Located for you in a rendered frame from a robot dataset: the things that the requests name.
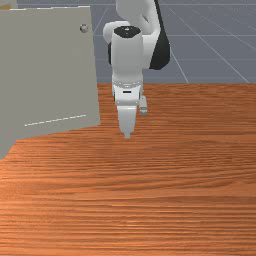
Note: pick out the pale grey cabinet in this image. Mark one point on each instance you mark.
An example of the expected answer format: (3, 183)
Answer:
(46, 70)

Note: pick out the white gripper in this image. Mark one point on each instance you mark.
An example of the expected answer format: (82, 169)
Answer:
(127, 113)

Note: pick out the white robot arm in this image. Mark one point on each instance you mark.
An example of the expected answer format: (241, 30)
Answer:
(127, 56)

